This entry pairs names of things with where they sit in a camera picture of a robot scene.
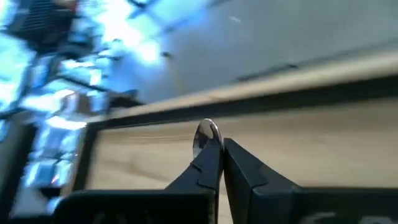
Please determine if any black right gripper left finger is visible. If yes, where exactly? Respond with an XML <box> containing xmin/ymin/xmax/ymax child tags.
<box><xmin>52</xmin><ymin>138</ymin><xmax>224</xmax><ymax>224</ymax></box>

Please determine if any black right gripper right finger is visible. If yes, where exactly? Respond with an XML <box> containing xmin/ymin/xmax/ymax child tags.
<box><xmin>223</xmin><ymin>138</ymin><xmax>398</xmax><ymax>224</ymax></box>

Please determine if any orange-handled metal spoon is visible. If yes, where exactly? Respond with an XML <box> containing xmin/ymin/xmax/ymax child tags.
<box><xmin>192</xmin><ymin>118</ymin><xmax>223</xmax><ymax>159</ymax></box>

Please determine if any black aluminium table frame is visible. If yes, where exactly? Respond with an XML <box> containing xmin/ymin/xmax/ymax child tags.
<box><xmin>71</xmin><ymin>73</ymin><xmax>398</xmax><ymax>190</ymax></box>

